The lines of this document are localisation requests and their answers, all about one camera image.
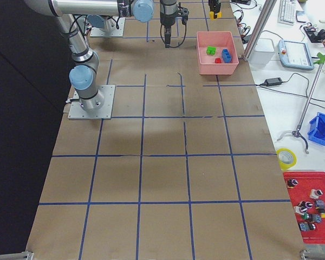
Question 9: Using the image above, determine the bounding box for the yellow tape roll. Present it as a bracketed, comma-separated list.
[277, 148, 297, 171]

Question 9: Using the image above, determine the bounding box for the green handled grabber tool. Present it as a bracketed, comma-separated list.
[276, 52, 325, 155]

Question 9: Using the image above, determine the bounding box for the blue plastic bin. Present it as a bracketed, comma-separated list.
[308, 112, 325, 146]

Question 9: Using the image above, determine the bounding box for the aluminium frame post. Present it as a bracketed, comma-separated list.
[243, 0, 276, 61]

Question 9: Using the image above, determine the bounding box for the white keyboard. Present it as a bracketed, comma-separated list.
[277, 0, 297, 25]

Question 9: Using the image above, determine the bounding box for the white square box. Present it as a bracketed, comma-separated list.
[249, 38, 275, 65]

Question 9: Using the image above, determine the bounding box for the black power adapter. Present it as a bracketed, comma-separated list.
[264, 77, 283, 87]

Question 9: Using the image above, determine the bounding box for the yellow toy block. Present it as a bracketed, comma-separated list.
[209, 11, 222, 20]

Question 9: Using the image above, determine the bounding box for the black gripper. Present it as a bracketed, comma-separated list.
[208, 0, 220, 8]
[160, 0, 178, 48]

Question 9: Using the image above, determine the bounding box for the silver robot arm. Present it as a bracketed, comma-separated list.
[87, 1, 189, 30]
[25, 1, 154, 112]

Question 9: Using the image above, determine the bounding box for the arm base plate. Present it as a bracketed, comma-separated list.
[88, 15, 125, 38]
[68, 85, 115, 120]

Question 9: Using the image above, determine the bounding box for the green toy block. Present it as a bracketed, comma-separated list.
[206, 46, 217, 56]

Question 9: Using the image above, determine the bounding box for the blue toy block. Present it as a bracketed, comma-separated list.
[222, 49, 232, 63]

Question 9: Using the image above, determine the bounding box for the teach pendant tablet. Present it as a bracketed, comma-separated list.
[277, 40, 314, 70]

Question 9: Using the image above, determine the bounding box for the pink plastic box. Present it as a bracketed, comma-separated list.
[197, 31, 239, 75]

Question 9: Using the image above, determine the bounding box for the red plastic tray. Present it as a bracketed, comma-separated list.
[283, 171, 325, 244]

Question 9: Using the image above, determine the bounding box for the brown paper table mat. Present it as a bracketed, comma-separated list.
[27, 1, 304, 259]

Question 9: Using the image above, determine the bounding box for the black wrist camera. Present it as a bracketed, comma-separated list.
[177, 2, 189, 25]

